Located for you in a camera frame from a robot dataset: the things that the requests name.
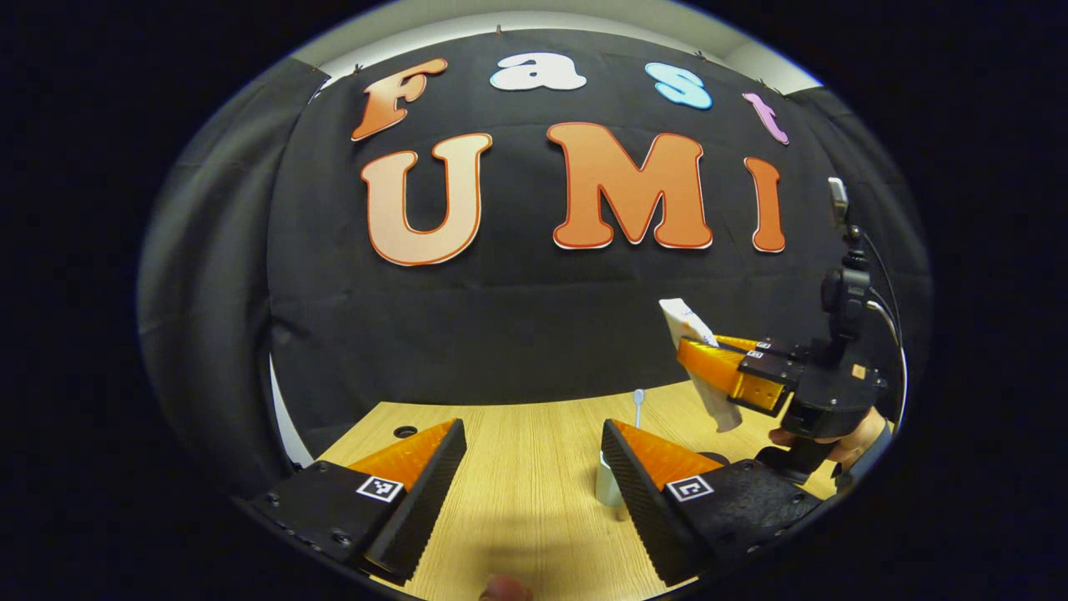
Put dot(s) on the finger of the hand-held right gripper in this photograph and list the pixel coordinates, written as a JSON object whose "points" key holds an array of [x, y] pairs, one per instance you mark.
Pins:
{"points": [[734, 376], [759, 345]]}

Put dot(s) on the black backdrop cloth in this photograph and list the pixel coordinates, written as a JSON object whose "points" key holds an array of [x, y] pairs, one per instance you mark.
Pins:
{"points": [[517, 334]]}

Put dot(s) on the round dark brown coaster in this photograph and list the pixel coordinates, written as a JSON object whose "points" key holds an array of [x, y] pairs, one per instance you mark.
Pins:
{"points": [[716, 458]]}

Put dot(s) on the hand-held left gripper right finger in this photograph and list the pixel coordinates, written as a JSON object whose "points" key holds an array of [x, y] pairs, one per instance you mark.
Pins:
{"points": [[642, 509]]}

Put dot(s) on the white toothpaste tube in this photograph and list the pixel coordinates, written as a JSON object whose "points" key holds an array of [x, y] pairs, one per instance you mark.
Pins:
{"points": [[686, 321]]}

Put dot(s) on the wooden desktop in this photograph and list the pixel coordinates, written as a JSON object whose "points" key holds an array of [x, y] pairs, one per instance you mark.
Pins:
{"points": [[526, 484]]}

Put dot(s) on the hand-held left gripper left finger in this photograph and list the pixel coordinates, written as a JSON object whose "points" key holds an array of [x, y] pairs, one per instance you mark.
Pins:
{"points": [[417, 517]]}

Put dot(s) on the white toothbrush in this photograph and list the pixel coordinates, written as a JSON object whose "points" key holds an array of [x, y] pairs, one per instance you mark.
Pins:
{"points": [[638, 401]]}

